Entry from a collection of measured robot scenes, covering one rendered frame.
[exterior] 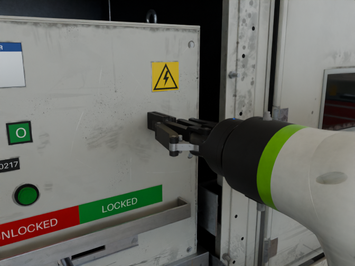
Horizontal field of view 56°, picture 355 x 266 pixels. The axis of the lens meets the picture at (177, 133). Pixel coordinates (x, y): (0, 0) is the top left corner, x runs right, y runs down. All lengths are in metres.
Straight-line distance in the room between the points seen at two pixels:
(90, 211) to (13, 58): 0.27
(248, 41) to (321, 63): 0.21
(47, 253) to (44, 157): 0.14
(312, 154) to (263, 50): 0.41
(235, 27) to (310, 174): 0.40
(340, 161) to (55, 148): 0.40
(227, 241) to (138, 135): 0.31
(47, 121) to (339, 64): 0.64
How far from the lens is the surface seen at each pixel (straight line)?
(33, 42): 0.52
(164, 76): 0.59
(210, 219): 0.71
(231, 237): 0.75
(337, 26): 0.84
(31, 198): 0.55
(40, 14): 1.28
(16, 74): 0.51
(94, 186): 0.58
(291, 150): 0.32
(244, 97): 0.66
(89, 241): 0.57
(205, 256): 0.77
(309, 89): 0.78
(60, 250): 0.56
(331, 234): 0.30
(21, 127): 0.52
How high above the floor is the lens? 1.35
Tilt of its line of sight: 14 degrees down
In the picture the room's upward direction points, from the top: straight up
